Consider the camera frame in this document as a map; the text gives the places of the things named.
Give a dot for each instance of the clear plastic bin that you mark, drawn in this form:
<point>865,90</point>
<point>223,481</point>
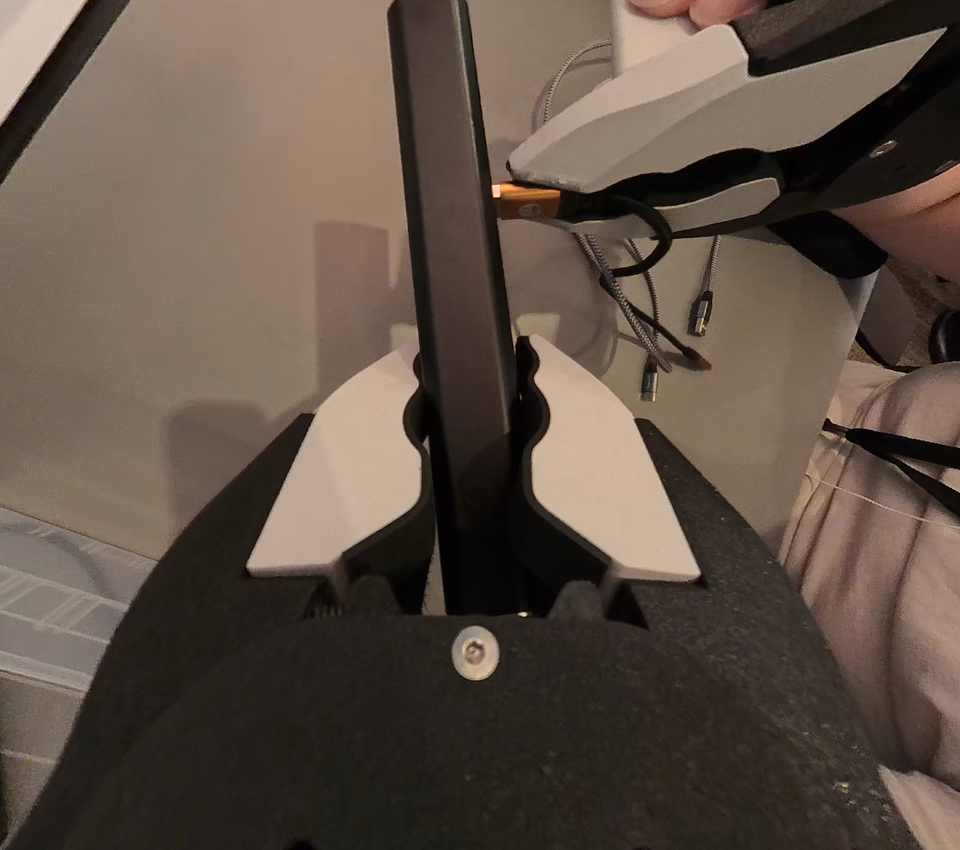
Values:
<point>52,602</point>

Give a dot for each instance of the black multi-port usb hub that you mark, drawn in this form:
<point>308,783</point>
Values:
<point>450,227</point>

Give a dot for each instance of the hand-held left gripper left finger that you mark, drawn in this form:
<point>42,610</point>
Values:
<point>337,482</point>

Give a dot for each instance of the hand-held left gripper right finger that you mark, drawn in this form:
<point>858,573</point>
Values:
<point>607,482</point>

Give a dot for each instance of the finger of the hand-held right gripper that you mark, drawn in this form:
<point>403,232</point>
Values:
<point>735,201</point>
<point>675,107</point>

